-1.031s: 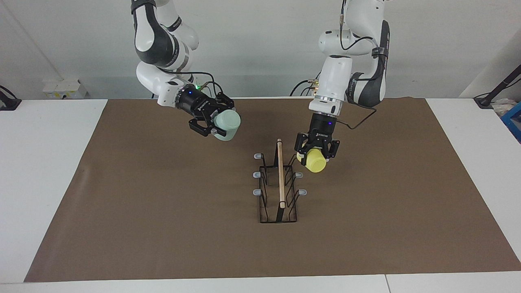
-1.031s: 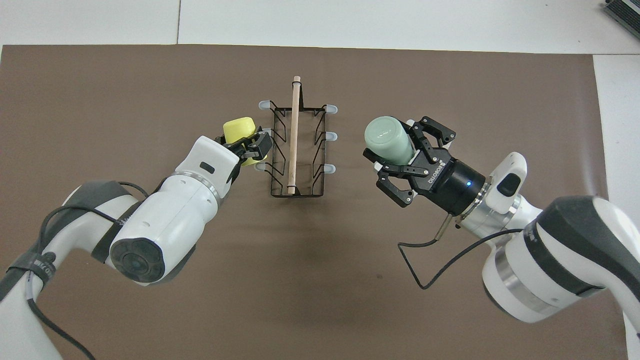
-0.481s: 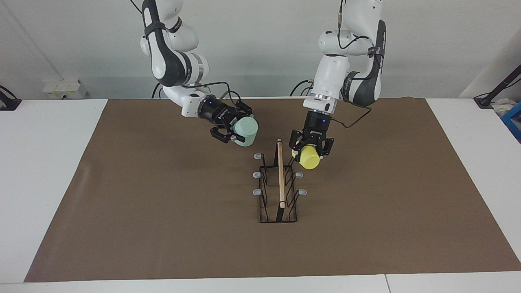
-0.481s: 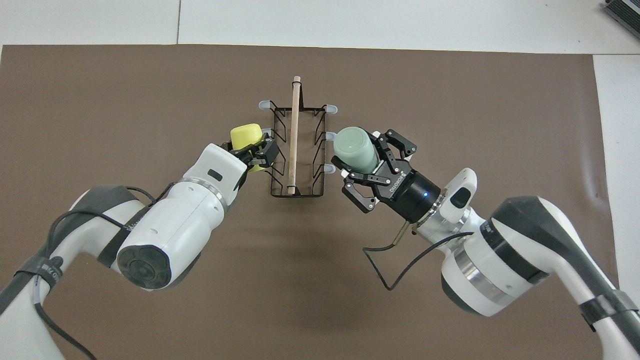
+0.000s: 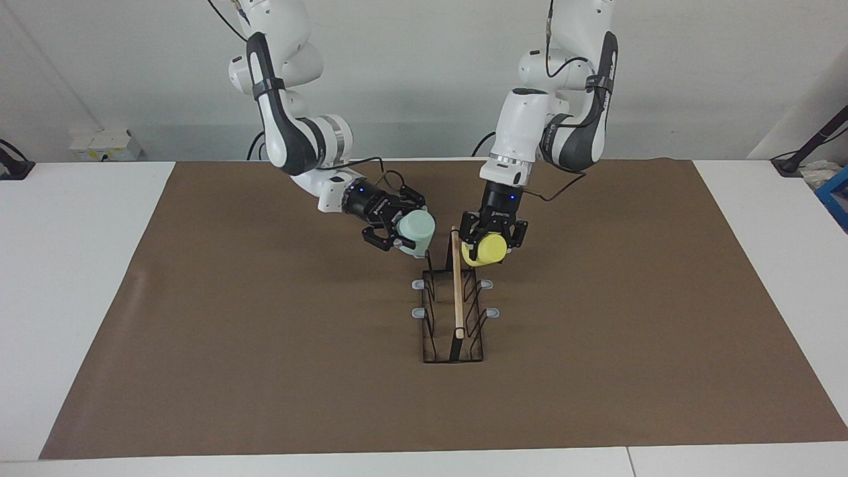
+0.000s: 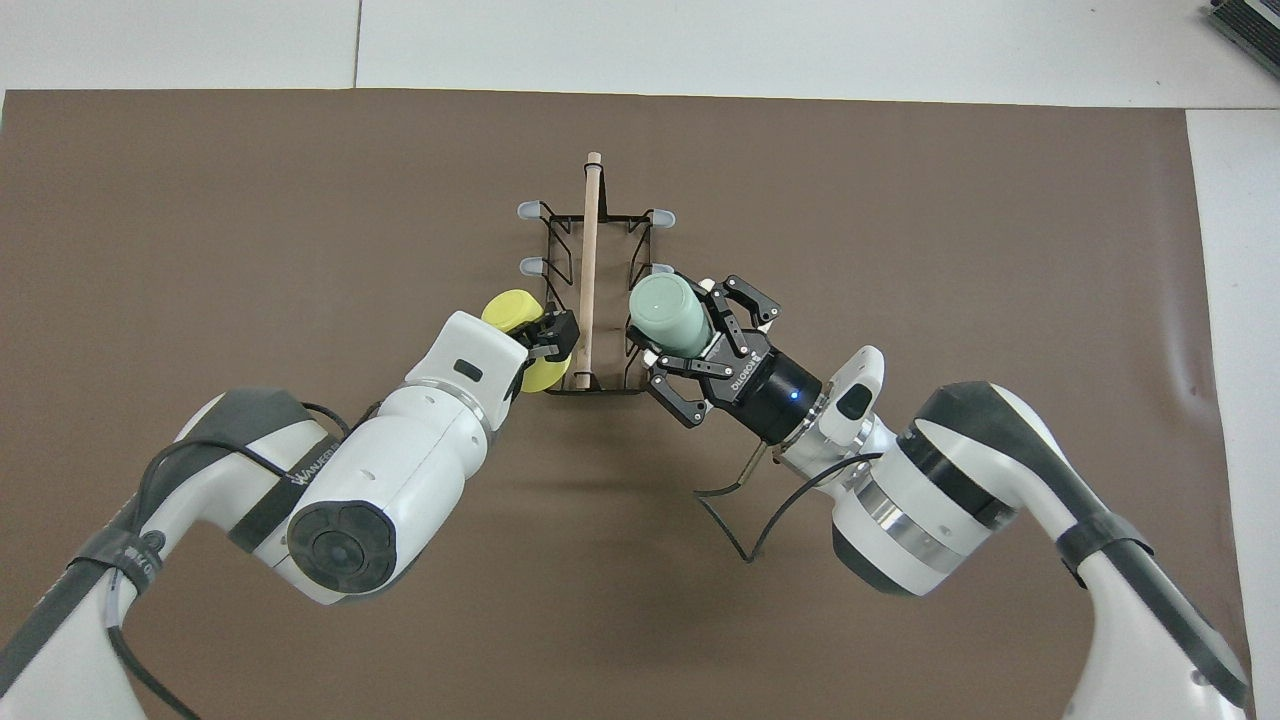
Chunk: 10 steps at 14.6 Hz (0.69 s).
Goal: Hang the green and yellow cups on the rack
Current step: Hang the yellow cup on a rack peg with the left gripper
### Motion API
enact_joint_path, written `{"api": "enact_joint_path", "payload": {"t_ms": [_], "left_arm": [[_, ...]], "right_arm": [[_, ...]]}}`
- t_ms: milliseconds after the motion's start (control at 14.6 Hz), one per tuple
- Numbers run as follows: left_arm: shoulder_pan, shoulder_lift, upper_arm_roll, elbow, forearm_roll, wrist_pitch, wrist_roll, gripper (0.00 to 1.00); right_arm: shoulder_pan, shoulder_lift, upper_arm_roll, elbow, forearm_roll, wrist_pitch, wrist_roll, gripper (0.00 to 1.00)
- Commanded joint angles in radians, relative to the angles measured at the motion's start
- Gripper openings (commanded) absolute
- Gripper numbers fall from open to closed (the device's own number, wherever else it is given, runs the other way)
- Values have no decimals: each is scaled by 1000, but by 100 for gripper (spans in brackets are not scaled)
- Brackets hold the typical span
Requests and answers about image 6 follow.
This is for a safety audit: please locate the brown table mat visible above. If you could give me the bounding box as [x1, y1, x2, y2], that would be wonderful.
[0, 88, 1251, 720]

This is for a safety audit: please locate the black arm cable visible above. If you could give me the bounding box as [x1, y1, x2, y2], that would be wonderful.
[695, 440, 886, 564]
[100, 400, 386, 720]

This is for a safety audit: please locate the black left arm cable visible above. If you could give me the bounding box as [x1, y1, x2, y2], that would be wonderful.
[100, 400, 386, 720]

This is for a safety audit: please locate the grey ribbed device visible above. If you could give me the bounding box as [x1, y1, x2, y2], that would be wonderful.
[1203, 0, 1280, 51]

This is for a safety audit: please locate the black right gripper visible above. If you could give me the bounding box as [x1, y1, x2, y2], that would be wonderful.
[645, 275, 827, 446]

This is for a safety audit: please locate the pale green plastic cup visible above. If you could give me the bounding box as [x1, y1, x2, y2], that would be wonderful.
[627, 273, 717, 359]

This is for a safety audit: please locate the yellow plastic cup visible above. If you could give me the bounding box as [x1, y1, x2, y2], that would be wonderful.
[481, 289, 573, 394]

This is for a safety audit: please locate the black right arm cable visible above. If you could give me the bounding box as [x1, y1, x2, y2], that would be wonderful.
[695, 440, 886, 564]

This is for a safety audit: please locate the black wire cup rack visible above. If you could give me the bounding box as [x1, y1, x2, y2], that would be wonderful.
[517, 152, 677, 397]

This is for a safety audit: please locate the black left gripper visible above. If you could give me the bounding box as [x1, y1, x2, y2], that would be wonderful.
[515, 308, 582, 363]

